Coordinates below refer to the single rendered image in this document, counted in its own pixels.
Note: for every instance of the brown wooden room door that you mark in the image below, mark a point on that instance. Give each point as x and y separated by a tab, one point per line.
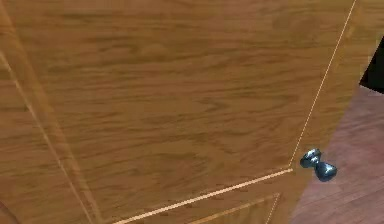
173	100

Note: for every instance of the dark metal door knob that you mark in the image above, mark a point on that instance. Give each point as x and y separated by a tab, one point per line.
319	165

